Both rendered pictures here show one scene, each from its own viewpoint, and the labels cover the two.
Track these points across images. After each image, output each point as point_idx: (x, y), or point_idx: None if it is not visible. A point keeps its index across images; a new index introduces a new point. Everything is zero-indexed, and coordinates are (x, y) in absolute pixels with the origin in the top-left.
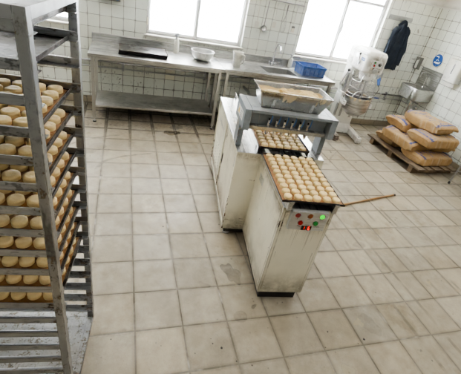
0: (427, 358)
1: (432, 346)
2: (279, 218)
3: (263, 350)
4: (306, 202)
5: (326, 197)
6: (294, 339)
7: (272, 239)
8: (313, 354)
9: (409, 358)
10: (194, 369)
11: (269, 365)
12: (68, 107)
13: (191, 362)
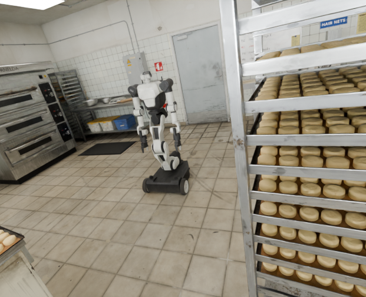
0: (48, 243)
1: (35, 247)
2: (27, 264)
3: (123, 284)
4: (8, 229)
5: None
6: (96, 283)
7: (42, 286)
8: (98, 269)
9: (55, 247)
10: (178, 289)
11: (129, 272)
12: (251, 103)
13: (177, 295)
